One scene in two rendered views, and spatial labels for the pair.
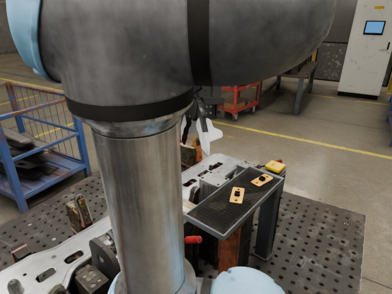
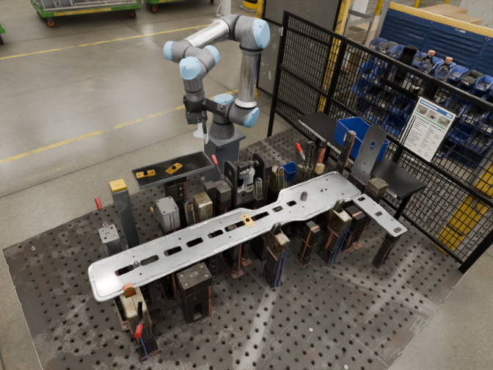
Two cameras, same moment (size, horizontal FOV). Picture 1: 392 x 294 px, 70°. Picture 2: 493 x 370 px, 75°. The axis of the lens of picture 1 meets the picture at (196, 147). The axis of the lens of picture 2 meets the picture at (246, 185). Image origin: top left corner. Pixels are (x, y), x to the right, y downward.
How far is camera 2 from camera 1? 1.92 m
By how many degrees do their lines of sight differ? 111
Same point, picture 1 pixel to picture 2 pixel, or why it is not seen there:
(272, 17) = not seen: hidden behind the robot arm
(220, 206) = (190, 164)
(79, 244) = (275, 216)
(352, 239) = (53, 234)
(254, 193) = (162, 167)
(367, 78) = not seen: outside the picture
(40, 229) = (330, 352)
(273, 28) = not seen: hidden behind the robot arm
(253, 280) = (219, 99)
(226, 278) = (227, 100)
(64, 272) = (281, 201)
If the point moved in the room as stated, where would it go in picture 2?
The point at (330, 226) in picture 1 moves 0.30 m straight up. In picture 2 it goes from (50, 250) to (28, 211)
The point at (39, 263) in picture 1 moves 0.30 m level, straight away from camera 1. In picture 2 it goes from (297, 210) to (326, 258)
